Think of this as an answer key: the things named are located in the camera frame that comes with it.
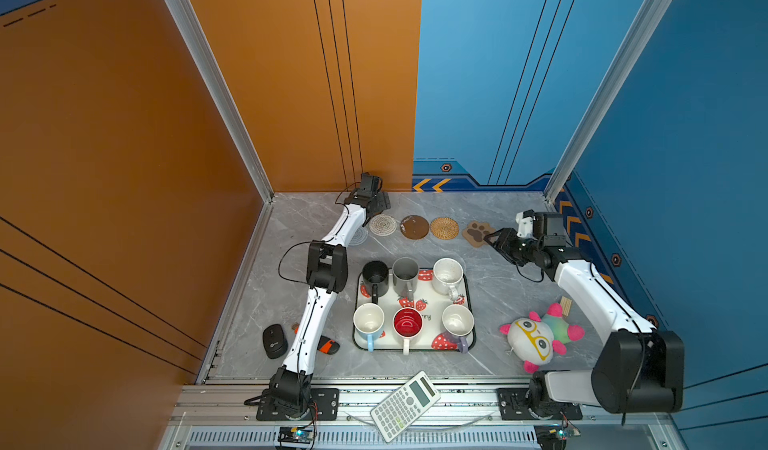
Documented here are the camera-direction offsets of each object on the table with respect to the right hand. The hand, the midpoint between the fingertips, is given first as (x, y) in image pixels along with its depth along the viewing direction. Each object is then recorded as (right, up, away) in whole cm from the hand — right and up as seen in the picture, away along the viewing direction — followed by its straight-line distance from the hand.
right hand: (486, 240), depth 85 cm
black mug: (-32, -11, +7) cm, 35 cm away
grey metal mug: (-23, -12, +6) cm, 26 cm away
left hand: (-33, +15, +30) cm, 46 cm away
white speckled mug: (-9, -12, +10) cm, 18 cm away
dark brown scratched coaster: (-19, +3, +24) cm, 31 cm away
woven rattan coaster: (-8, +3, +24) cm, 25 cm away
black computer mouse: (-60, -28, -4) cm, 66 cm away
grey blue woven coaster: (-39, 0, +20) cm, 44 cm away
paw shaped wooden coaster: (+3, +1, +23) cm, 23 cm away
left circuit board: (-50, -46, -14) cm, 70 cm away
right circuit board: (+11, -46, -14) cm, 50 cm away
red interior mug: (-23, -24, 0) cm, 33 cm away
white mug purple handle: (-8, -24, +1) cm, 25 cm away
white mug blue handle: (-34, -24, 0) cm, 41 cm away
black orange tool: (-45, -29, -4) cm, 54 cm away
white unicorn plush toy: (+9, -25, -9) cm, 29 cm away
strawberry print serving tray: (-16, -20, +6) cm, 26 cm away
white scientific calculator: (-24, -40, -13) cm, 48 cm away
